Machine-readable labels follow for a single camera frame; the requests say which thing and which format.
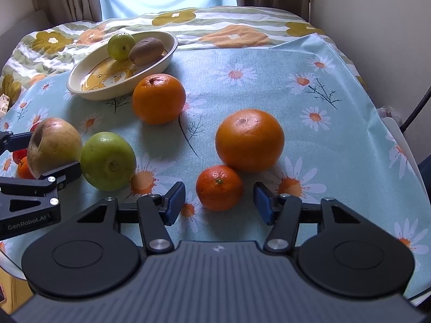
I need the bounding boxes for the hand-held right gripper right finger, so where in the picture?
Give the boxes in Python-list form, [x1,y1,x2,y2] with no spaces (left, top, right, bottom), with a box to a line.
[253,182,363,254]

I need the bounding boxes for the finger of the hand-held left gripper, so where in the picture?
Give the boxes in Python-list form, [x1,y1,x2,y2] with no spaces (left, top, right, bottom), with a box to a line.
[0,131,32,157]
[0,161,83,223]

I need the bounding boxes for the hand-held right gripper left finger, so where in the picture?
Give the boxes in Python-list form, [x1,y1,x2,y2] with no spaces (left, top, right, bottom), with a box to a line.
[72,182,186,254]

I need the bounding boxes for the brownish yellow apple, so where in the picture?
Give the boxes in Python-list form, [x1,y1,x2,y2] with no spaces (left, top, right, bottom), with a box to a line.
[27,118,83,180]

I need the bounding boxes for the small tangerine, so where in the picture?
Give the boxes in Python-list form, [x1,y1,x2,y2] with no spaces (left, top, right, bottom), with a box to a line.
[18,156,36,180]
[196,165,244,212]

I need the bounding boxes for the large green apple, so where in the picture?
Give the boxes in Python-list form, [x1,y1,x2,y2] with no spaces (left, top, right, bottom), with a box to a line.
[80,132,137,191]

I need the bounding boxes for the large orange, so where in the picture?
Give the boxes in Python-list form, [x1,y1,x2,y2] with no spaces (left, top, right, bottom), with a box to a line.
[215,109,285,173]

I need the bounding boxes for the cream ceramic bowl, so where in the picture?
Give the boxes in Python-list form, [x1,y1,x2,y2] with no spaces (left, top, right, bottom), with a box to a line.
[66,31,179,101]

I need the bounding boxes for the medium orange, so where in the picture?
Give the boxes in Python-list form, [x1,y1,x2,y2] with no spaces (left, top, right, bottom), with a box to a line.
[132,73,186,124]

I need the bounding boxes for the light blue daisy tablecloth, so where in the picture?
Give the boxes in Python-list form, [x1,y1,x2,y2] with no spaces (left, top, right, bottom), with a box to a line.
[0,34,431,310]

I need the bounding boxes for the small green apple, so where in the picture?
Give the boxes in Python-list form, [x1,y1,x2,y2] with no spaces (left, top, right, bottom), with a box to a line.
[107,33,136,62]

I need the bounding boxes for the brown kiwi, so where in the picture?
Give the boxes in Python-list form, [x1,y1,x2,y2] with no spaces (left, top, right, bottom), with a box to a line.
[128,38,164,65]

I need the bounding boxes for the clear plastic bag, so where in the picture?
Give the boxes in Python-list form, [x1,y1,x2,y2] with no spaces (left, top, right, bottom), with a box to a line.
[377,106,402,122]

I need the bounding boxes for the striped floral blanket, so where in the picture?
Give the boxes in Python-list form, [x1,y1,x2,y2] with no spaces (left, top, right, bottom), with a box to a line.
[0,6,367,108]

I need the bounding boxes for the black cable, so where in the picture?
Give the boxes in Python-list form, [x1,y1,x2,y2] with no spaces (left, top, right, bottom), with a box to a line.
[399,87,431,132]

